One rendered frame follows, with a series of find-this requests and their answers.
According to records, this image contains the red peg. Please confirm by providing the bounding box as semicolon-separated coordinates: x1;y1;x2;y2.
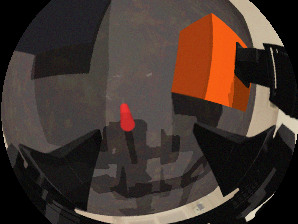
121;104;134;131

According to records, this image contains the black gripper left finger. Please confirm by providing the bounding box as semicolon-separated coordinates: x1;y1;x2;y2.
19;129;102;210

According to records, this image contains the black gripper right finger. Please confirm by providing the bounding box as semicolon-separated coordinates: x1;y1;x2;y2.
193;123;277;197

